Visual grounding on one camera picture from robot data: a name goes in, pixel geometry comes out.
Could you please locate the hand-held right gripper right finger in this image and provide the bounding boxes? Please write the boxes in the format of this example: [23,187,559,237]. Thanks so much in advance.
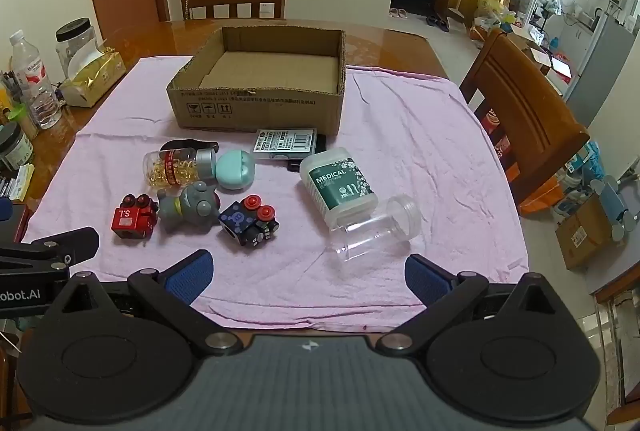
[376,254,573,358]

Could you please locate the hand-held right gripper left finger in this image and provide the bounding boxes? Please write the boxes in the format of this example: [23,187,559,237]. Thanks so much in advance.
[47,249,245,357]

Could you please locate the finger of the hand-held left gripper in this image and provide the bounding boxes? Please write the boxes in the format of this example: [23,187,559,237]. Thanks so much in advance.
[0,227,100,273]

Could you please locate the grey elephant toy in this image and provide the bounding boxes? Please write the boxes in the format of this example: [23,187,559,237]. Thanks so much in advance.
[156,181,221,237]

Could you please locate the clear plastic jar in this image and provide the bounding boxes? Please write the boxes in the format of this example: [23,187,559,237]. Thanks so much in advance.
[327,194,422,264]

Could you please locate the red block toy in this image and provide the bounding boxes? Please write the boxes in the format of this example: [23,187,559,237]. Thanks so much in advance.
[111,194,160,242]

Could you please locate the clear capsule bottle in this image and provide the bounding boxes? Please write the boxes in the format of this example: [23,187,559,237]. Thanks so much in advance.
[144,148,218,188]

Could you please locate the white green-label container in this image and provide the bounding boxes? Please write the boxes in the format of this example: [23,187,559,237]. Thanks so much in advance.
[299,147,379,227]

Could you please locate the brown cardboard box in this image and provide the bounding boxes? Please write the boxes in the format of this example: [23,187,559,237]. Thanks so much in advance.
[166,26,347,135]

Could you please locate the dark red box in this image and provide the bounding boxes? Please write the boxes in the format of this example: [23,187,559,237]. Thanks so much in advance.
[0,204,31,244]

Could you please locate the dark blue block toy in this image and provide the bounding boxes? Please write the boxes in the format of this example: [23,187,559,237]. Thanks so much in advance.
[218,195,281,256]

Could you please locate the stack of small boxes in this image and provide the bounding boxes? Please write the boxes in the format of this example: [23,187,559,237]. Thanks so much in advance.
[0,164,36,202]

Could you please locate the dark jar with black lid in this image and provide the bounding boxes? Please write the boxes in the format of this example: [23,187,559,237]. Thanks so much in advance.
[0,121,35,172]

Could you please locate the teal round case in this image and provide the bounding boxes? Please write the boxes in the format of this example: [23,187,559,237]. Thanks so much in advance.
[215,150,256,189]

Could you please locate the black plastic object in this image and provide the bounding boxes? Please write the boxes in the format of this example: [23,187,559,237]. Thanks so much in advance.
[160,137,221,154]

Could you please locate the pink cloth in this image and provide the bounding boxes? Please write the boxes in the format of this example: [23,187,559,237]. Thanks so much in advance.
[22,56,531,332]

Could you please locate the orange bag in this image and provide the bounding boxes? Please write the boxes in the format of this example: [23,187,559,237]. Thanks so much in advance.
[517,176,566,217]

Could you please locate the red printed packets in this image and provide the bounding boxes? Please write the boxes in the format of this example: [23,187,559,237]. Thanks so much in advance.
[482,106,512,162]

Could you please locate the clear labelled card case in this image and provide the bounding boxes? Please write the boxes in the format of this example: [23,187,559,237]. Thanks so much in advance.
[252,128,319,160]

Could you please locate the cardboard box on floor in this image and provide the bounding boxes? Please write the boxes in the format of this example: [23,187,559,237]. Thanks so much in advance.
[555,196,616,269]

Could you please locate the clear water bottle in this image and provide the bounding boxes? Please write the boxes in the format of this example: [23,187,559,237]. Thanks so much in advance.
[9,30,63,130]

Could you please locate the black flat case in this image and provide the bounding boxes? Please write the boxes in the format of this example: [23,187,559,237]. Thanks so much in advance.
[287,134,328,172]

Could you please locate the gold tissue box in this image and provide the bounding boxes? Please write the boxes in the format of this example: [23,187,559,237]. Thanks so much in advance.
[59,46,127,108]

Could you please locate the clear jar with black lid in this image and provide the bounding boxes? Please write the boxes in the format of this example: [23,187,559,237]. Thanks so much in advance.
[55,18,98,77]

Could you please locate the grey refrigerator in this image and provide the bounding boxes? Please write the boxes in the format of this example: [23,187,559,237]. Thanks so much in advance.
[565,11,636,127]

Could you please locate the yellow plastic bag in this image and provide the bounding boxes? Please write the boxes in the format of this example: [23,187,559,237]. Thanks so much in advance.
[475,0,506,19]

